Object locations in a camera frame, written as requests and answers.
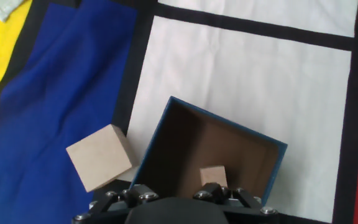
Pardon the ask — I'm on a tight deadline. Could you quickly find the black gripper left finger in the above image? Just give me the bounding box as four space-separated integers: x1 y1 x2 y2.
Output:
71 183 160 224

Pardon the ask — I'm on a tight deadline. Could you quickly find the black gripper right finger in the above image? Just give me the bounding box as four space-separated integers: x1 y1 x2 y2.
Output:
193 182 279 224

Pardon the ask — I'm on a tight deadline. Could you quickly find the small wooden cube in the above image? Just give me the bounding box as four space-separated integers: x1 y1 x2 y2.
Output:
199 165 229 189

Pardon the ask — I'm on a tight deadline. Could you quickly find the large wooden cube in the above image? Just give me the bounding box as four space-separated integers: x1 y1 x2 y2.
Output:
66 123 134 193

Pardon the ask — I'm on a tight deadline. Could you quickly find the dark blue gift box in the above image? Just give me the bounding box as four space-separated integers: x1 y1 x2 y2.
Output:
129 95 288 208

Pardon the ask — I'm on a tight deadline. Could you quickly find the colour block patterned cloth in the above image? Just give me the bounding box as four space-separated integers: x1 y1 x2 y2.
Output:
0 0 358 224

